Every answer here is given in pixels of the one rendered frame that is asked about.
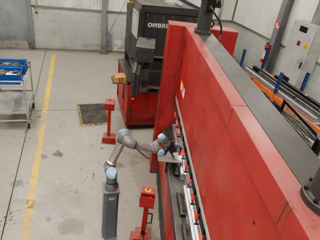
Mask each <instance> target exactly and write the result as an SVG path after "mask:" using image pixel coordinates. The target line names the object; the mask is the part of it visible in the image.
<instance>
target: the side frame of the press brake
mask: <svg viewBox="0 0 320 240"><path fill-rule="evenodd" d="M185 27H195V28H196V27H197V23H189V22H181V21H172V20H168V25H167V33H166V40H165V48H164V55H163V62H162V69H161V77H160V87H159V94H158V102H157V109H156V116H155V123H154V131H153V138H152V143H153V142H154V141H155V140H156V139H158V136H159V135H160V134H161V133H163V130H162V129H163V127H168V128H172V124H176V120H175V119H174V118H175V117H174V112H176V118H177V114H178V108H177V104H176V100H175V97H176V91H177V85H178V80H179V74H180V66H181V60H182V55H183V49H184V43H185V39H184V33H185ZM210 31H211V32H212V34H213V35H214V36H215V37H216V39H218V38H219V34H220V26H213V28H210ZM237 37H238V32H237V31H236V30H235V29H234V28H230V27H222V34H221V40H218V41H219V42H220V43H221V44H222V46H223V47H224V48H225V49H226V50H227V51H228V53H229V54H230V55H231V56H233V53H234V49H235V45H236V41H237ZM157 171H160V170H159V162H158V154H156V153H152V152H151V153H150V173H157Z"/></svg>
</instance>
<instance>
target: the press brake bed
mask: <svg viewBox="0 0 320 240"><path fill-rule="evenodd" d="M161 147H162V149H163V150H164V151H165V147H164V145H163V144H161ZM165 165H166V162H159V170H160V171H157V187H158V202H159V216H160V237H161V240H175V233H174V225H173V216H172V208H171V200H170V189H169V180H168V172H167V173H165Z"/></svg>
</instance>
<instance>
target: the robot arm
mask: <svg viewBox="0 0 320 240"><path fill-rule="evenodd" d="M161 144H163V145H164V146H165V147H166V149H165V151H164V150H163V149H162V147H161ZM124 146H125V147H127V148H130V149H138V150H143V151H147V152H152V153H156V154H158V155H159V156H163V155H166V154H167V152H168V151H169V152H170V154H171V155H172V156H173V157H174V158H175V159H177V158H176V157H177V156H178V154H175V153H176V152H177V150H176V149H177V148H176V146H175V145H173V144H172V142H170V141H169V140H168V139H167V138H166V136H165V135H164V134H163V133H161V134H160V135H159V136H158V139H156V140H155V141H154V142H153V143H151V144H150V145H149V144H145V143H141V142H137V141H136V140H134V139H133V138H132V137H131V135H130V132H129V131H128V130H127V129H121V130H120V131H119V132H118V138H117V143H116V145H115V147H114V149H113V152H112V154H111V156H110V158H109V159H107V160H106V161H104V163H103V168H104V171H105V174H106V182H105V184H104V189H105V190H106V191H107V192H115V191H116V190H117V189H118V183H117V175H118V172H117V169H116V168H115V167H116V165H117V163H116V161H117V159H118V157H119V155H120V153H121V151H122V149H123V147H124Z"/></svg>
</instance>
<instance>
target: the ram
mask: <svg viewBox="0 0 320 240"><path fill-rule="evenodd" d="M181 81H182V82H183V83H182V87H183V89H181V90H180V87H181ZM184 89H185V92H184V98H183V96H182V95H183V93H181V92H183V90H184ZM176 97H177V101H178V105H177V108H178V106H179V109H180V113H179V111H178V113H179V114H180V115H181V119H182V123H183V127H184V131H185V135H186V139H187V144H188V147H189V151H190V157H191V161H192V165H193V169H194V173H195V177H196V182H197V185H198V189H199V194H200V199H201V203H202V207H203V211H204V215H205V220H206V223H207V227H208V232H209V236H210V240H282V239H281V237H280V235H279V233H278V231H277V229H276V227H275V224H274V222H273V220H272V218H271V216H270V214H269V212H268V210H267V208H266V206H265V204H264V202H263V200H262V198H261V196H260V193H259V191H258V189H257V187H256V185H255V183H254V181H253V179H252V177H251V175H250V173H249V171H248V169H247V167H246V165H245V163H244V160H243V158H242V156H241V154H240V152H239V150H238V148H237V146H236V144H235V142H234V140H233V138H232V136H231V134H230V132H229V130H228V127H227V125H226V123H225V121H224V119H223V117H222V115H221V113H220V111H219V109H218V107H217V105H216V103H215V101H214V99H213V97H212V94H211V92H210V90H209V88H208V86H207V84H206V82H205V80H204V78H203V76H202V74H201V72H200V70H199V68H198V66H197V64H196V61H195V59H194V57H193V55H192V53H191V51H190V49H189V47H188V45H187V43H186V41H185V43H184V49H183V55H182V60H181V66H180V74H179V80H178V85H177V91H176ZM175 100H176V98H175ZM177 101H176V104H177ZM179 109H178V110H179ZM180 115H179V117H180ZM181 119H180V122H181ZM182 123H181V127H182ZM183 127H182V131H183ZM184 131H183V135H184ZM184 139H185V136H184ZM185 144H186V140H185ZM187 144H186V148H187ZM187 153H188V148H187ZM188 157H189V153H188ZM190 157H189V161H190ZM190 166H191V162H190ZM191 171H192V175H193V170H192V166H191ZM193 179H194V175H193ZM194 184H195V188H196V192H197V187H196V183H195V179H194ZM197 196H198V192H197ZM198 201H199V205H200V200H199V196H198ZM200 211H201V215H202V219H203V223H204V228H205V232H206V236H207V240H209V239H208V235H207V231H206V226H205V222H204V218H203V214H202V209H201V205H200Z"/></svg>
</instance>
